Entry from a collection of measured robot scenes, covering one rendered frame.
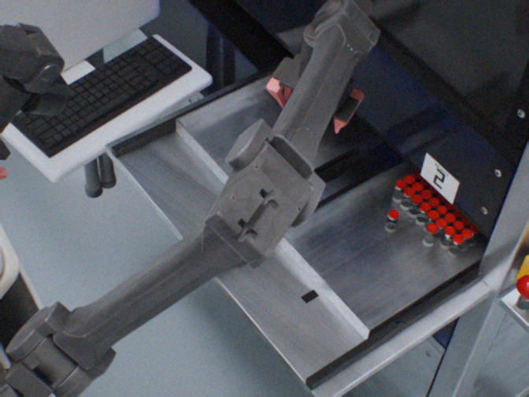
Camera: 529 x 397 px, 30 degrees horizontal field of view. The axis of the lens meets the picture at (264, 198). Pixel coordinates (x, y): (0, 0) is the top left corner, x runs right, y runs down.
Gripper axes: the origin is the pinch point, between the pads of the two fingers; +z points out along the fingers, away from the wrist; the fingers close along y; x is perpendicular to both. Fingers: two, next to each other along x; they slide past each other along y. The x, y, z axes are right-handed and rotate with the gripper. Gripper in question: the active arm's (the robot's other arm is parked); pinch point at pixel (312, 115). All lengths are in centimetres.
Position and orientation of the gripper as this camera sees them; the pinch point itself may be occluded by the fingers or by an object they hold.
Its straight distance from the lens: 161.0
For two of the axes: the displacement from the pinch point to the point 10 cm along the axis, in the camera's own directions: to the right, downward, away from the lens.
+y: -8.8, -4.2, 2.2
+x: -4.8, 7.4, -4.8
